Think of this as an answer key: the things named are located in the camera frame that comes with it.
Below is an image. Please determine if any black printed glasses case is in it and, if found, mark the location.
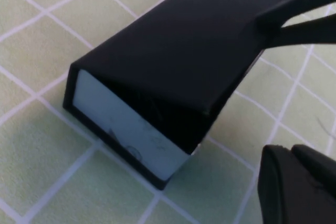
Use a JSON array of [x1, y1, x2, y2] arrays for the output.
[[62, 0, 314, 191]]

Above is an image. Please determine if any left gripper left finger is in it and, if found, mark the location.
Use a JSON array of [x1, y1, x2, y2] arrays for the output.
[[257, 144, 336, 224]]

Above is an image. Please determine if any green checked tablecloth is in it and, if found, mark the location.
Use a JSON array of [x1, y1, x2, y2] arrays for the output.
[[0, 0, 336, 224]]

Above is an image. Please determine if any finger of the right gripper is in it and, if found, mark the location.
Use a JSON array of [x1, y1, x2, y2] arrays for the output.
[[254, 0, 336, 48], [277, 13, 336, 48]]

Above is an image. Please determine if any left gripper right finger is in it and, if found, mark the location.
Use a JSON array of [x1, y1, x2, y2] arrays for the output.
[[292, 144, 336, 195]]

